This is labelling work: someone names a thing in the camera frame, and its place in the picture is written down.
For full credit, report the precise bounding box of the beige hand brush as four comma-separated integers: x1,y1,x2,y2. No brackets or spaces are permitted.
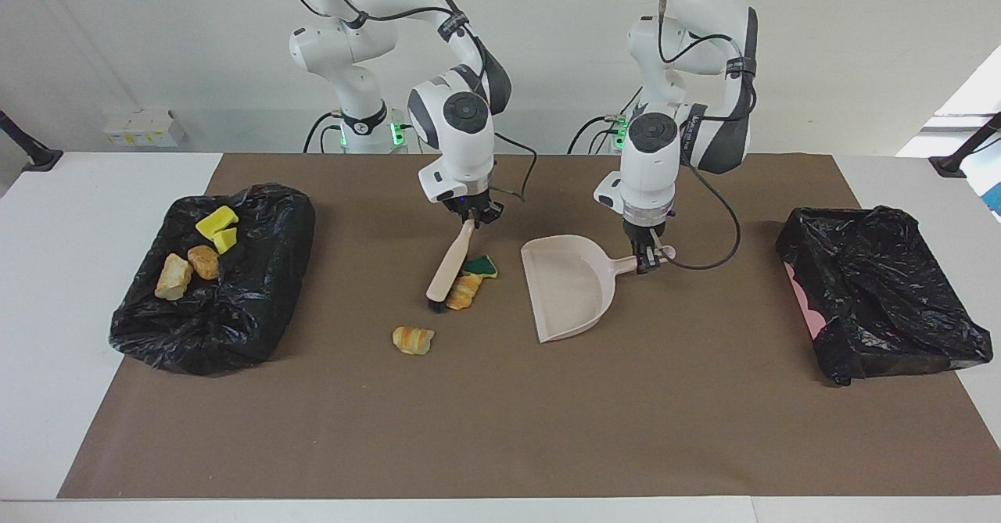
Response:
425,218,478,313

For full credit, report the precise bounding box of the beige plastic dustpan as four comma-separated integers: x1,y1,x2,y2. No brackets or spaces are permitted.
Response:
521,235,677,344

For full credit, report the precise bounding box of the golden croissant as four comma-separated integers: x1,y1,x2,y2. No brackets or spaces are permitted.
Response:
446,273,484,311
392,325,436,356

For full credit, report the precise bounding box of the notched yellow sponge piece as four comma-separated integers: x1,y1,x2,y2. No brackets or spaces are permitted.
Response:
195,205,240,240

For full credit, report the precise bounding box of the brown bread roll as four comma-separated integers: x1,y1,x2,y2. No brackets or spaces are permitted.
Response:
188,245,221,281

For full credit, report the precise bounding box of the pale bread chunk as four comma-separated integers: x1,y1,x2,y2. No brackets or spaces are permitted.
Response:
154,253,194,301

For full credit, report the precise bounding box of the pink plastic bin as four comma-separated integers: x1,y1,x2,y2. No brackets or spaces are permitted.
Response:
784,261,827,338

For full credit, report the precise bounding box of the right black bag bin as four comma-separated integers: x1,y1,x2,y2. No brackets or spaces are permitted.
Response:
776,205,994,387

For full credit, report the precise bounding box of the black bag lined bin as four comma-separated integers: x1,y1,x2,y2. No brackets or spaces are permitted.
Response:
108,183,317,377

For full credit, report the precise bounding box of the brown table mat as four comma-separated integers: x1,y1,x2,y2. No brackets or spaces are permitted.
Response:
56,153,1001,500

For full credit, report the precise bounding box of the black stand foot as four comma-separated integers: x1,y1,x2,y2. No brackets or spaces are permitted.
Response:
929,113,1001,178
0,110,63,174

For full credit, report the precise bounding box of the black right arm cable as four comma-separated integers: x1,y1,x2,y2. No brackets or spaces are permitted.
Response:
274,0,540,203

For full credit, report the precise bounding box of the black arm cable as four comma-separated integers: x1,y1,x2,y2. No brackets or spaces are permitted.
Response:
274,0,540,203
655,0,742,272

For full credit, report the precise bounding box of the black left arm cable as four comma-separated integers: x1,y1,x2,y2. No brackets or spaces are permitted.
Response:
655,0,742,272

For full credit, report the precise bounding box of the black left base cable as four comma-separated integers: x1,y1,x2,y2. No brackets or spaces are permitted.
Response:
567,115,626,155

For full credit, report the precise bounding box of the black base cable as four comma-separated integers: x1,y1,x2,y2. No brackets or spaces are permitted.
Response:
567,115,626,155
303,111,345,154

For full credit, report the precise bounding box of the black right base cable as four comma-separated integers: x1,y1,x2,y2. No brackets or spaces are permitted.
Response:
303,111,345,154

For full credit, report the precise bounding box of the white wall socket box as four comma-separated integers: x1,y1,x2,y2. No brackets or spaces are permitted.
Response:
103,109,187,149

